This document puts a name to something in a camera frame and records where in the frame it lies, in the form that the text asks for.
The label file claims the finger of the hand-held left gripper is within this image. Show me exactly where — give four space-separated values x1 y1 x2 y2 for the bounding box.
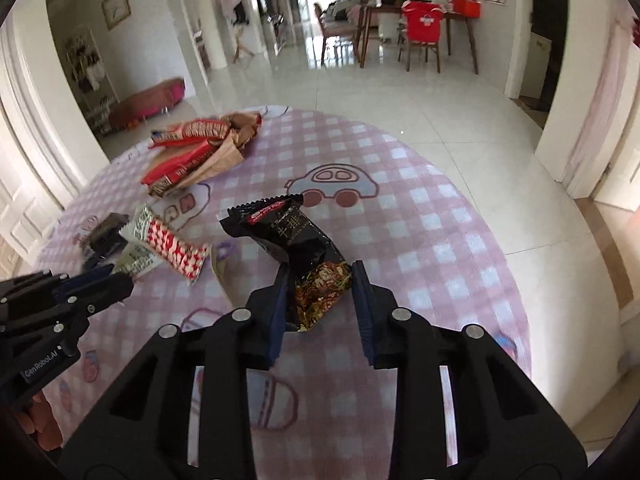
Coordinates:
47 272 136 333
52 262 117 293

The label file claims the white appliance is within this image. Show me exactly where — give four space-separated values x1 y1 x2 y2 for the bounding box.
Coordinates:
520 32 553 101

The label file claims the wooden coat rack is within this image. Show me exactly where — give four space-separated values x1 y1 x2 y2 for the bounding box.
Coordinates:
220 0 256 63

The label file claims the wooden dining table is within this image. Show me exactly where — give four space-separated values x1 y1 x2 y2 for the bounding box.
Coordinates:
357 2 480 75

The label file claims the brown paper bag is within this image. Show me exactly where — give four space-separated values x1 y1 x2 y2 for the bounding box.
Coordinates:
170 132 246 191

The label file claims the black snack packet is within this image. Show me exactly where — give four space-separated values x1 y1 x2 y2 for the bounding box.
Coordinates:
217 194 353 333

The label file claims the round table pink checked tablecloth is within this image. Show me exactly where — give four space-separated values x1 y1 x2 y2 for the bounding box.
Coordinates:
35 105 533 480

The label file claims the white sideboard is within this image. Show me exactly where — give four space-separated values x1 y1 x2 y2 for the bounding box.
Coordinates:
377 0 436 41

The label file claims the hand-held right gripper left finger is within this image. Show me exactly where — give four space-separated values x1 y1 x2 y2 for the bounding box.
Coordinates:
57 262 291 480

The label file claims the white shelf rack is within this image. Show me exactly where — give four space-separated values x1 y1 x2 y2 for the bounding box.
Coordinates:
62 25 121 136

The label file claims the red snack packet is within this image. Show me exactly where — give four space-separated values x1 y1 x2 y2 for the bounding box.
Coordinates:
141 137 211 196
150 117 231 148

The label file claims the wooden dining chair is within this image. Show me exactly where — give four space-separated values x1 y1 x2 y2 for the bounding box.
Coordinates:
312 2 361 66
397 2 443 73

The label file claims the maroon ottoman bench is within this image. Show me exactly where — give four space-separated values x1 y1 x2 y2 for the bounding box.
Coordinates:
107 77 186 131

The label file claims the clear plastic wrapper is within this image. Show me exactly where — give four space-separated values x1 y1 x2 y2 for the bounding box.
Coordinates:
210 242 236 306

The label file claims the small black packet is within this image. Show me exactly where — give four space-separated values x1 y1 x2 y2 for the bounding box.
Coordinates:
82 212 131 261

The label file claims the small framed picture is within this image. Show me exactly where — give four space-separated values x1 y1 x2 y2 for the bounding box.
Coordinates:
101 0 132 31

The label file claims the red chair cover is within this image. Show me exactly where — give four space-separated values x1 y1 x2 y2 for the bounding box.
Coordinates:
401 1 445 43

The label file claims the red white checked packet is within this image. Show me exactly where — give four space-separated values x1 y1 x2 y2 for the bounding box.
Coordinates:
112 204 208 287

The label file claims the brown snack wrapper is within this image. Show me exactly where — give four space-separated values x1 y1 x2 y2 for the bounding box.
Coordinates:
222 111 263 156

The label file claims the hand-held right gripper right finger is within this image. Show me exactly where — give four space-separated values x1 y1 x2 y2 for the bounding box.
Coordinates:
350 260 588 480

